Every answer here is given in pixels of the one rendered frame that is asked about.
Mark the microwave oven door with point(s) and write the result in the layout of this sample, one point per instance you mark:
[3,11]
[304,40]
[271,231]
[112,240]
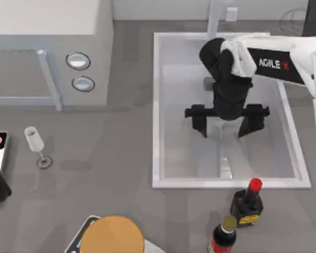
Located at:
[18,76]

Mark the white sink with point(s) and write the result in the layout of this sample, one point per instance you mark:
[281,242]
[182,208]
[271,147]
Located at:
[173,118]

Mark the white wall socket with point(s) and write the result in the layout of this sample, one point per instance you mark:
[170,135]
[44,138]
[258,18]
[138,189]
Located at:
[231,13]

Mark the clear wine glass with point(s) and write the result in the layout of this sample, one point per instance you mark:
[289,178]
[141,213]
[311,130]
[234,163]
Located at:
[34,142]

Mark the large round microwave knob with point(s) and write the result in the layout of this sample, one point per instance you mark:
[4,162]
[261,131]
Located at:
[78,61]

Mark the tall pale tap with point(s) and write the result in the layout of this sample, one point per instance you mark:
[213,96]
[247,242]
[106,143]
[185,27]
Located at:
[213,18]

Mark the tan round-topped container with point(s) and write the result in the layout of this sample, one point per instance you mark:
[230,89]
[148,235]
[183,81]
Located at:
[113,237]

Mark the white and black flat box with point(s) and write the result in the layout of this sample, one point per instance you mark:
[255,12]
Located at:
[77,237]

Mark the pale microwave oven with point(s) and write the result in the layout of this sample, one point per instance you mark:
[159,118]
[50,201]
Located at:
[102,52]

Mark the small round microwave knob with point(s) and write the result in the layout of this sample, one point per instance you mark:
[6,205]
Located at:
[83,83]

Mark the dark bottle with red cap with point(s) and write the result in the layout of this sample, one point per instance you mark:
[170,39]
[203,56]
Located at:
[248,205]

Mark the dark bottle with gold cap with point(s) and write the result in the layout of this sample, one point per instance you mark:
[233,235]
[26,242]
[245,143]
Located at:
[223,237]

